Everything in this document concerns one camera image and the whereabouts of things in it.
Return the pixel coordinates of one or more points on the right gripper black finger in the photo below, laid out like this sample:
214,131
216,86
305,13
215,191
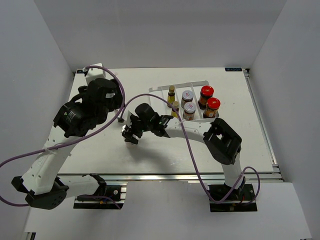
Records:
129,138
126,131

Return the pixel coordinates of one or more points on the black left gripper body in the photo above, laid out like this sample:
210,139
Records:
103,114

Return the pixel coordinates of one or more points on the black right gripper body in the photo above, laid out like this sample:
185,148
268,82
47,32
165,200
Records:
138,126

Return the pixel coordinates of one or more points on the yellow bottle front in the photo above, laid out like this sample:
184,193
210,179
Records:
171,95

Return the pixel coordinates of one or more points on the yellow bottle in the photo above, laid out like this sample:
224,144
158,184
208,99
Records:
175,109
171,95

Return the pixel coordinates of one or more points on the white-lid sauce jar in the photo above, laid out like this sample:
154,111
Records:
189,110
186,97

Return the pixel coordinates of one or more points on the red-lid chili sauce jar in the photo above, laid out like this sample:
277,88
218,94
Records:
206,93

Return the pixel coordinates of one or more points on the silver-lid salt jar front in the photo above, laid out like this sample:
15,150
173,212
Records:
129,144

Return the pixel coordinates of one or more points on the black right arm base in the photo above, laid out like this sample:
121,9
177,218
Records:
237,201

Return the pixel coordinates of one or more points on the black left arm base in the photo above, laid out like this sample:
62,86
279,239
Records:
112,197

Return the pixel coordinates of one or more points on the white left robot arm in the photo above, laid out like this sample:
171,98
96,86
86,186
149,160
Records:
43,188

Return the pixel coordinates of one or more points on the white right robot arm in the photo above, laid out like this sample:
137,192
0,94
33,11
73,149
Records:
222,141

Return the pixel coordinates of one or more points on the white divided organizer tray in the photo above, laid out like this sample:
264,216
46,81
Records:
162,92

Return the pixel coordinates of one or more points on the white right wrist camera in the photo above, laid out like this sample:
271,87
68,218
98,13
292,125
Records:
125,118

